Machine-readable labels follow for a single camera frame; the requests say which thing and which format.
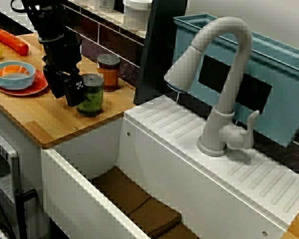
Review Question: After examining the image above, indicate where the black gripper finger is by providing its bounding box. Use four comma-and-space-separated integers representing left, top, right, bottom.
43, 67, 65, 99
64, 74, 86, 107

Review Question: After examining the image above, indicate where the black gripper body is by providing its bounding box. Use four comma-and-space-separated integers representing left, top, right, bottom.
42, 37, 83, 75

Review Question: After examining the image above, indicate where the red plate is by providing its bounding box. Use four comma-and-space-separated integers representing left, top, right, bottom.
0, 70, 49, 97

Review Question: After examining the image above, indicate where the green toy can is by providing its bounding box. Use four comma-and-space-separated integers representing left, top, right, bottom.
76, 73, 105, 117

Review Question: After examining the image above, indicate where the light blue bowl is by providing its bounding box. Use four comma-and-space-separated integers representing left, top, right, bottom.
0, 61, 36, 91

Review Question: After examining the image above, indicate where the orange soup toy can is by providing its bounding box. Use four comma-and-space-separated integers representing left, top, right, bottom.
97, 54, 121, 93

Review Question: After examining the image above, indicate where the salmon sushi toy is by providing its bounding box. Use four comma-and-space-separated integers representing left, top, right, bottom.
0, 65, 30, 78

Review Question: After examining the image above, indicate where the orange carrot toy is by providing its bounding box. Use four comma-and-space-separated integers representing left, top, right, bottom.
0, 29, 30, 55

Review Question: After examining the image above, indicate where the white lidded storage jar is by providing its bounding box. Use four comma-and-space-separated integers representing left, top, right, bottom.
123, 0, 152, 30

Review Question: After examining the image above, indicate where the grey toy oven front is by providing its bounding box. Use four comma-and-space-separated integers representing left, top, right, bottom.
0, 125, 22, 207

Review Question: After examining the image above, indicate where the white toy sink unit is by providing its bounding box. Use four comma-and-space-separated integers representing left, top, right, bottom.
41, 94, 299, 239

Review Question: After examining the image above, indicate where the brown folded cloth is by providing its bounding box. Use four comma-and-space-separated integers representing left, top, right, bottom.
89, 166, 200, 239

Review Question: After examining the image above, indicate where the grey toy faucet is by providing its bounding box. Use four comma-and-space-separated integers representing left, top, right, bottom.
163, 16, 260, 157

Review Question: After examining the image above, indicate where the black upright post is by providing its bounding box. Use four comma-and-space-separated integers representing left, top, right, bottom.
133, 0, 190, 105

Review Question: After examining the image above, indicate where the black cabinet handle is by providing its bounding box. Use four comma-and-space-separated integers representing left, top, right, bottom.
14, 188, 38, 239

